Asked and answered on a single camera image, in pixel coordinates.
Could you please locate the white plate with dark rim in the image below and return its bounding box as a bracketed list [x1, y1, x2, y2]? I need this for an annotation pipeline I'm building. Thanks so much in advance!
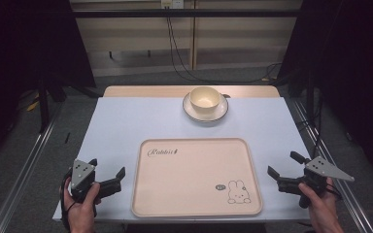
[182, 91, 230, 123]

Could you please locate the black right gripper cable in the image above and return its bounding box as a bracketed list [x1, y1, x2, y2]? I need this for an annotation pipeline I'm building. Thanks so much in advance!
[324, 178, 343, 199]

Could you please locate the black horizontal bar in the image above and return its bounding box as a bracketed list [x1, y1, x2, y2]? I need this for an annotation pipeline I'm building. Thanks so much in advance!
[72, 8, 303, 19]

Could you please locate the white wall outlet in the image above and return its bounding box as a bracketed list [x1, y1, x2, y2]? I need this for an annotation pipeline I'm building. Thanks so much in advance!
[160, 0, 186, 10]

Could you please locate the black power cable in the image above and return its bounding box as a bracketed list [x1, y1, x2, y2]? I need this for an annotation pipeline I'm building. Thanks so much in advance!
[165, 6, 284, 85]

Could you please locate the person's right hand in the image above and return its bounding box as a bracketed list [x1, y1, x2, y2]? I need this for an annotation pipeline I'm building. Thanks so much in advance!
[297, 177, 342, 225]

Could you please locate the metal floor rail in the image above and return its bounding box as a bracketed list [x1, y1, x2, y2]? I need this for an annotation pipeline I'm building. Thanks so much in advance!
[290, 96, 373, 233]
[0, 102, 66, 233]

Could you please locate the cream bowl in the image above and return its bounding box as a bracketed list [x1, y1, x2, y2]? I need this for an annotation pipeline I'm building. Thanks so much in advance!
[188, 85, 221, 116]

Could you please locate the black metal stand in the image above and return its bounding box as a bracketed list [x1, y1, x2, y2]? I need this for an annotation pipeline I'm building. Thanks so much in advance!
[36, 77, 51, 133]

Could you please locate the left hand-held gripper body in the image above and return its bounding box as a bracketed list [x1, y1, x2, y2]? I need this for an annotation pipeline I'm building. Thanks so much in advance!
[70, 158, 101, 204]

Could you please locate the pink tray with rabbit print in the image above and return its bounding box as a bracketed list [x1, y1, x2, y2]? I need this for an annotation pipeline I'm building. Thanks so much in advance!
[130, 137, 264, 218]

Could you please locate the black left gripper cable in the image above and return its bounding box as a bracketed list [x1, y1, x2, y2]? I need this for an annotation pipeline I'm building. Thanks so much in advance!
[59, 176, 76, 231]

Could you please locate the dark curtain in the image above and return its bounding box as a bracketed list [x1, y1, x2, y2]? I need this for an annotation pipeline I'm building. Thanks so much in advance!
[0, 0, 97, 178]
[276, 0, 373, 187]

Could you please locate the wooden vertical post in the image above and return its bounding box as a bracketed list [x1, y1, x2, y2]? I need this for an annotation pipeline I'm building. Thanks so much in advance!
[189, 0, 198, 71]

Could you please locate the person's left hand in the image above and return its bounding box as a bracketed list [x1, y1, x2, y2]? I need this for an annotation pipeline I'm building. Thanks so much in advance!
[62, 177, 102, 228]

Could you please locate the pale blue table cover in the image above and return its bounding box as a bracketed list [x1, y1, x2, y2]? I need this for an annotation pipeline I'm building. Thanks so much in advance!
[51, 96, 312, 224]

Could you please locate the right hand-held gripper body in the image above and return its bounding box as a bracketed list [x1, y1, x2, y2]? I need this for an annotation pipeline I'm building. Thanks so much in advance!
[298, 155, 356, 209]

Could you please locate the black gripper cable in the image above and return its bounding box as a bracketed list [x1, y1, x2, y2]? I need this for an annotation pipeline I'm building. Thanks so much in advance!
[59, 176, 76, 231]
[324, 178, 343, 199]

